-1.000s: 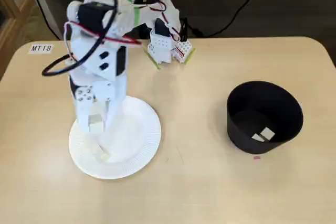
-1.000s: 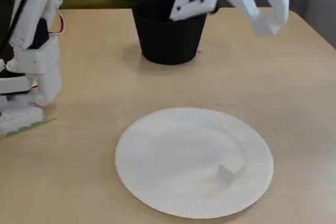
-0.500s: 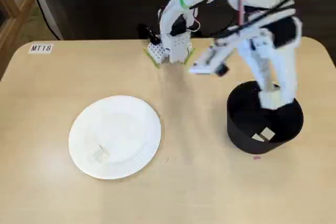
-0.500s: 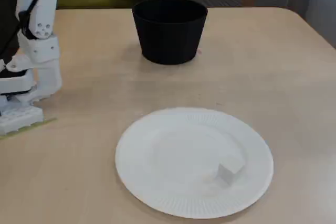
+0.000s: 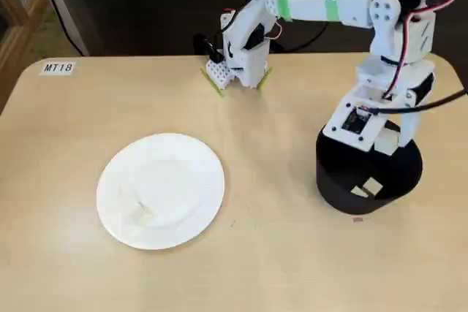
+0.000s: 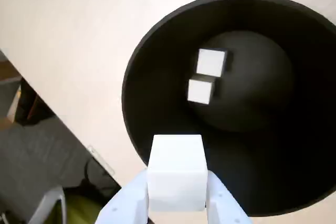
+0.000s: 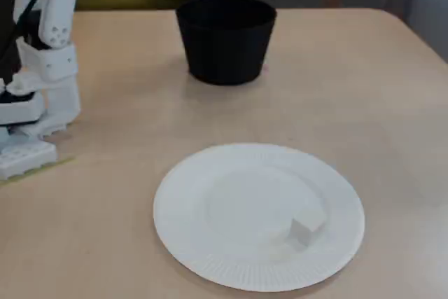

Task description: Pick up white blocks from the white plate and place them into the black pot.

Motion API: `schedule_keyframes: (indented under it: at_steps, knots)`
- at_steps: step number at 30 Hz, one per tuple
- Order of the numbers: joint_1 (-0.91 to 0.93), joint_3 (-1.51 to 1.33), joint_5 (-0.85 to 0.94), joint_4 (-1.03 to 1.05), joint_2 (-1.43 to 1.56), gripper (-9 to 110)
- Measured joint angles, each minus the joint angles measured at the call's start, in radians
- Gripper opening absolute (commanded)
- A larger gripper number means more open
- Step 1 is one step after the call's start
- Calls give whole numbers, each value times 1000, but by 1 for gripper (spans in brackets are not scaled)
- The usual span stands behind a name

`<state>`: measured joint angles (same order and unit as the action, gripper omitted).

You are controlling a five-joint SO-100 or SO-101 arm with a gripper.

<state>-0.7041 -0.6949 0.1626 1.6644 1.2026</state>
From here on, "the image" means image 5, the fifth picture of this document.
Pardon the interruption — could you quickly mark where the green tape band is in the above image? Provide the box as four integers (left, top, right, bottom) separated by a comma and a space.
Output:
276, 0, 294, 21
323, 0, 340, 21

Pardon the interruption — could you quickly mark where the wooden furniture frame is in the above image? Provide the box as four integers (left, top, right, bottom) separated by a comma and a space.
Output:
0, 0, 50, 112

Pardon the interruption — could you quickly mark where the thin black background cable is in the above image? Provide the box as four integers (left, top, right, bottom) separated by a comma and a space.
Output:
31, 0, 87, 54

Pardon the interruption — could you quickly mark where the red black wrist wire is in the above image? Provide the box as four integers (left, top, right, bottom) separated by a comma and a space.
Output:
383, 0, 457, 100

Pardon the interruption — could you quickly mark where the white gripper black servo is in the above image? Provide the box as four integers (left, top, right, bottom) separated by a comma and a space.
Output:
343, 56, 437, 149

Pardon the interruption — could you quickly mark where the white paper plate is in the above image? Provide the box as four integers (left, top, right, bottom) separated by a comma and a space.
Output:
95, 132, 226, 251

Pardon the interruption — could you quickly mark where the red shoulder servo wire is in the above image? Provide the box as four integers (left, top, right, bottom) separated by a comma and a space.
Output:
265, 21, 283, 41

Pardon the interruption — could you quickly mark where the yellow-green base plate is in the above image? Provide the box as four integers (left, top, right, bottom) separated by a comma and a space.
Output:
200, 66, 274, 98

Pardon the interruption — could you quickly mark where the black power cable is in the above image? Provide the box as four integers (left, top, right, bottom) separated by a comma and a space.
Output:
272, 0, 366, 53

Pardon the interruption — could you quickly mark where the white MT18 label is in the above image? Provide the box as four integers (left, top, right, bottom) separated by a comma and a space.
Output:
39, 60, 76, 76

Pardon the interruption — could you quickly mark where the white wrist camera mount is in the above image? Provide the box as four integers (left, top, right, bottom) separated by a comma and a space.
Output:
324, 94, 383, 153

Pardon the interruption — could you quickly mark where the gray metal post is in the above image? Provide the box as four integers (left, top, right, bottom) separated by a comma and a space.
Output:
35, 0, 91, 56

